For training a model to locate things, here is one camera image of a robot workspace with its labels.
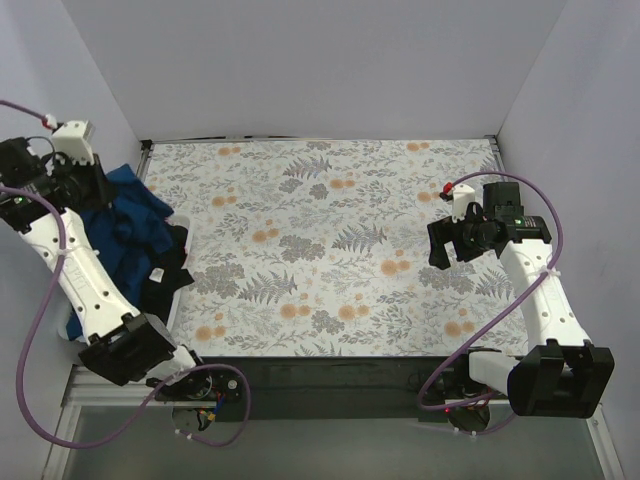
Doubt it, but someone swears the blue t shirt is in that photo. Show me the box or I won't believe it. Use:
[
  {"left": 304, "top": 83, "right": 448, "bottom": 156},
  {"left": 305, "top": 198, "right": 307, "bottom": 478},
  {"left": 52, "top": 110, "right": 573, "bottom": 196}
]
[{"left": 64, "top": 163, "right": 175, "bottom": 341}]

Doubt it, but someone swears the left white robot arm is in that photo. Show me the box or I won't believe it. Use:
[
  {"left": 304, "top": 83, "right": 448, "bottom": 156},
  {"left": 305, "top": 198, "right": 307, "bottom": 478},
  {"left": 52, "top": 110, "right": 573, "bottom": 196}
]
[{"left": 1, "top": 137, "right": 213, "bottom": 400}]

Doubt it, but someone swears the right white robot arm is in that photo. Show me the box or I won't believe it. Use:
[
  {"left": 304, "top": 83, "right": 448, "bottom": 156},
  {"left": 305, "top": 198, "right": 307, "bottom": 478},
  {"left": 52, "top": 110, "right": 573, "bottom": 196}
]
[{"left": 428, "top": 182, "right": 614, "bottom": 418}]

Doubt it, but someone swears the white plastic basket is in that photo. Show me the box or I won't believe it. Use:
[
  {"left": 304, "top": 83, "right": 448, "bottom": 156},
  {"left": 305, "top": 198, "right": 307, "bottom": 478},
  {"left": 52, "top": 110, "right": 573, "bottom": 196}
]
[{"left": 81, "top": 210, "right": 194, "bottom": 323}]

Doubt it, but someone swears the black t shirt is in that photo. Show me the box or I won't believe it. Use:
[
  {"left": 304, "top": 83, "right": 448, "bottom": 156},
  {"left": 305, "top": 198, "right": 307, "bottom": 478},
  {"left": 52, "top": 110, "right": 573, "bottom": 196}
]
[{"left": 140, "top": 225, "right": 194, "bottom": 325}]

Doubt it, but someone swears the floral table cloth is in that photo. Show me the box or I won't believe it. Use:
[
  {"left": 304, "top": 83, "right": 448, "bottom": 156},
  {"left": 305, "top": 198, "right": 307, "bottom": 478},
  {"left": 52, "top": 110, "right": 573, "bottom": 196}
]
[{"left": 144, "top": 139, "right": 515, "bottom": 356}]

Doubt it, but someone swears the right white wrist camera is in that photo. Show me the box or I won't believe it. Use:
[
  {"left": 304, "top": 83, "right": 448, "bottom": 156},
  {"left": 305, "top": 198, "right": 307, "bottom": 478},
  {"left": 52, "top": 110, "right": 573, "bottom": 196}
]
[{"left": 440, "top": 182, "right": 476, "bottom": 223}]

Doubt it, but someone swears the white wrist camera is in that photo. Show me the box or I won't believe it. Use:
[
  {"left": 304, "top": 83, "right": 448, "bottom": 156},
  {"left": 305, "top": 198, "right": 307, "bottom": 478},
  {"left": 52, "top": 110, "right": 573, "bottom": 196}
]
[
  {"left": 51, "top": 120, "right": 95, "bottom": 166},
  {"left": 440, "top": 182, "right": 476, "bottom": 223}
]

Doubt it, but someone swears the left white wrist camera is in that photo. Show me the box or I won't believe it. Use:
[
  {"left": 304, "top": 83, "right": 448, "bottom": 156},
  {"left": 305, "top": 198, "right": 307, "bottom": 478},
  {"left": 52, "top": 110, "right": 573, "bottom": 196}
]
[{"left": 51, "top": 120, "right": 95, "bottom": 166}]

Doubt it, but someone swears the aluminium frame rail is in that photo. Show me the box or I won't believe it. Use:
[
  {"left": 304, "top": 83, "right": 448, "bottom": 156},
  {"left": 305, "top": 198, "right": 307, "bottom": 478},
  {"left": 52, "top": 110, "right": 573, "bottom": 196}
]
[{"left": 39, "top": 367, "right": 174, "bottom": 480}]

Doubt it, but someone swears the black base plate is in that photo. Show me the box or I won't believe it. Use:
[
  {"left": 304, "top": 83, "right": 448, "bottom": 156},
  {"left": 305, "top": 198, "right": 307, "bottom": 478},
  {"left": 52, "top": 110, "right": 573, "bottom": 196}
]
[{"left": 154, "top": 355, "right": 511, "bottom": 424}]

